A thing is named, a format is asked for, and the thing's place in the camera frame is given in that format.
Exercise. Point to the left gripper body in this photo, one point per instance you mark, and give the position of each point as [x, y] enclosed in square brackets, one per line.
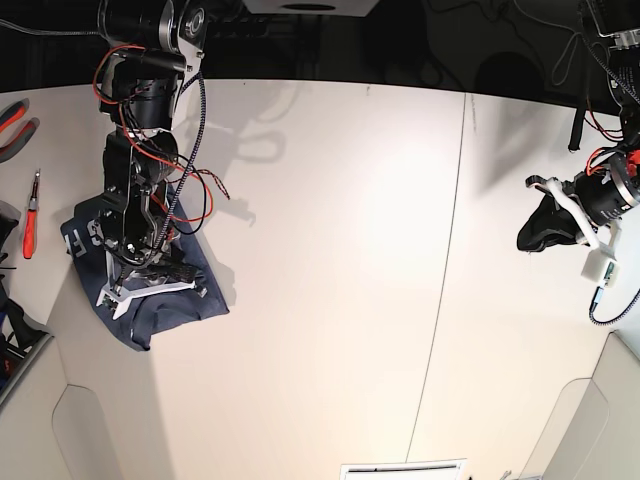
[608, 187]

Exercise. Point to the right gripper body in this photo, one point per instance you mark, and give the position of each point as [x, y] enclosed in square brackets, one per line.
[151, 269]

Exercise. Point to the blue grey t-shirt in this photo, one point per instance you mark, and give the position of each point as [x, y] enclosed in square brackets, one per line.
[145, 316]

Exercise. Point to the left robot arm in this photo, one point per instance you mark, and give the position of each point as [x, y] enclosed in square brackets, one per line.
[610, 34]

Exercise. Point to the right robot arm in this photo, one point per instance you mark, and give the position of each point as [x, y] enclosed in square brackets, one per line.
[155, 51]

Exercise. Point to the dark clutter bin left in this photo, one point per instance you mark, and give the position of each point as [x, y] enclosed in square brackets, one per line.
[18, 338]

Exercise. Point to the white panel lower left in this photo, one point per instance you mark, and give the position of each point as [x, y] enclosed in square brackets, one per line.
[51, 429]

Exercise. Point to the white panel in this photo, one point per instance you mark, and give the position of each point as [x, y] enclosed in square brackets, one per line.
[51, 429]
[593, 430]

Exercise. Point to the orange grey pliers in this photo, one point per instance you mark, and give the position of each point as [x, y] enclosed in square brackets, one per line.
[14, 116]

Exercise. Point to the white panel lower right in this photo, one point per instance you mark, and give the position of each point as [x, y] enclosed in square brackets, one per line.
[593, 430]

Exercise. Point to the white framed tray bottom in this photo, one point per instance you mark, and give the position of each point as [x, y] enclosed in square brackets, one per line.
[429, 470]

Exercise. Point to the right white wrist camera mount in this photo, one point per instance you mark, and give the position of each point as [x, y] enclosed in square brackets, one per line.
[118, 299]

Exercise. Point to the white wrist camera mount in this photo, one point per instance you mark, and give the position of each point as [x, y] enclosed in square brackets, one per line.
[601, 265]
[118, 299]

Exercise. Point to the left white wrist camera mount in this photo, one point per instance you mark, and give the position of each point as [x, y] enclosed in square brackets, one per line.
[601, 265]

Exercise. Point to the orange handled screwdriver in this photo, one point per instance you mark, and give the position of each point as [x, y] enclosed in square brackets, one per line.
[29, 243]

